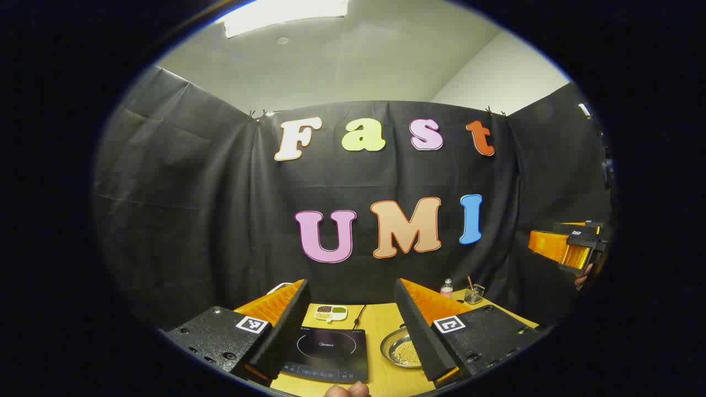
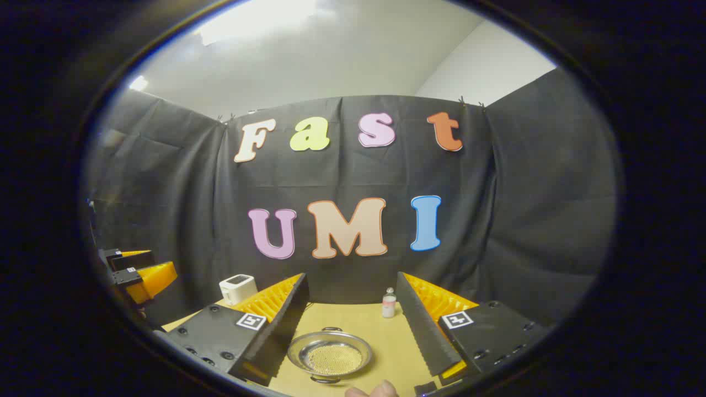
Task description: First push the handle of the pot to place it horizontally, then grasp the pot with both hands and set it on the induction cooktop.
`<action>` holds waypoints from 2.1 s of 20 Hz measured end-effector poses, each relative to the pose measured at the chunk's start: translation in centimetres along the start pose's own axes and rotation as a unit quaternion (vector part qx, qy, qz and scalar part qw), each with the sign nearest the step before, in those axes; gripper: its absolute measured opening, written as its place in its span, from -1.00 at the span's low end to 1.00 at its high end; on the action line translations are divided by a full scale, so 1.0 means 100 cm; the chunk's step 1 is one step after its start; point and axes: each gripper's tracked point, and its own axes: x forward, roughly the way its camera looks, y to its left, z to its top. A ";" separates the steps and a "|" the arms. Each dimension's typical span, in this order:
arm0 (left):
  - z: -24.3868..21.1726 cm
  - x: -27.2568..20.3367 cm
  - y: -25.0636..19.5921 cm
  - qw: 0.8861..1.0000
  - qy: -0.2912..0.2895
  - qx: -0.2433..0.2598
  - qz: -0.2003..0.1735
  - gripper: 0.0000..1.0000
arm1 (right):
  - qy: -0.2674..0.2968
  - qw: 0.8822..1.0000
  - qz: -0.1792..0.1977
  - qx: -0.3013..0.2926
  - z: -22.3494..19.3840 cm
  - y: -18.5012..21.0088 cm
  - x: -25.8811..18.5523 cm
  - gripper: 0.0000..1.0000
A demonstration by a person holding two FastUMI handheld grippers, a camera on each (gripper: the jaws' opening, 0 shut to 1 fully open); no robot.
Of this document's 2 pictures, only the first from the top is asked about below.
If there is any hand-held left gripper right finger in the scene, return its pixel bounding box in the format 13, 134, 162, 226
394, 278, 544, 389

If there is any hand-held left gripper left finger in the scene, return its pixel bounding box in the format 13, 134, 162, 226
165, 278, 311, 387

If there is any steel pot with beads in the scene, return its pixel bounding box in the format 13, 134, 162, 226
380, 325, 422, 369

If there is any black induction cooktop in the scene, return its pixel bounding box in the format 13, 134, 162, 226
279, 326, 369, 384

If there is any white divided bean dish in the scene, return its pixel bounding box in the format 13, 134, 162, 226
314, 305, 349, 323

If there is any black backdrop cloth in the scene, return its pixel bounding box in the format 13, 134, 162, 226
94, 65, 613, 331

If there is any ceiling light panel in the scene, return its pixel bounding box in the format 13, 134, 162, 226
223, 0, 349, 38

